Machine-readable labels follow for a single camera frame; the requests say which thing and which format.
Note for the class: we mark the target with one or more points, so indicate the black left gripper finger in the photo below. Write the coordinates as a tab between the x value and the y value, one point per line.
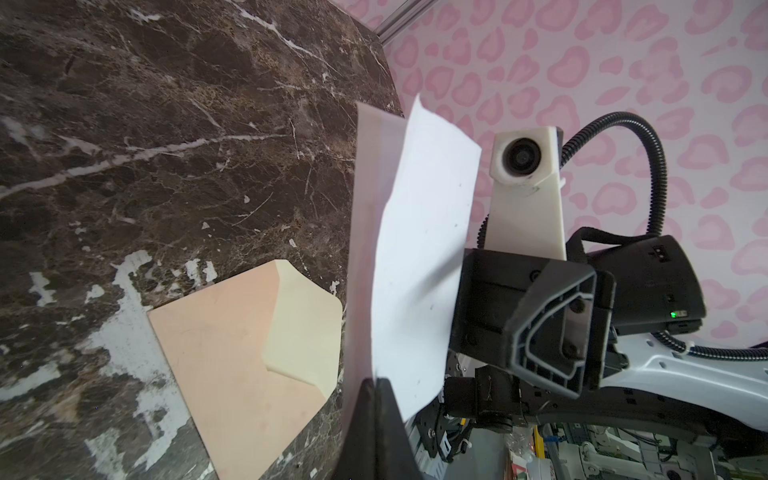
376	446

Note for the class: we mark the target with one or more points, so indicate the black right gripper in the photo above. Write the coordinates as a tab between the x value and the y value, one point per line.
545	321

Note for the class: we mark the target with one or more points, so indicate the peach pink envelope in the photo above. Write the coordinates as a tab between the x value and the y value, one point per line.
256	357

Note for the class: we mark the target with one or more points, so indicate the white letter paper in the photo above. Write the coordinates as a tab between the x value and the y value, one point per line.
414	181

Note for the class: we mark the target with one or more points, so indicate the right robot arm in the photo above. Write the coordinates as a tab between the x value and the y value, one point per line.
666	408

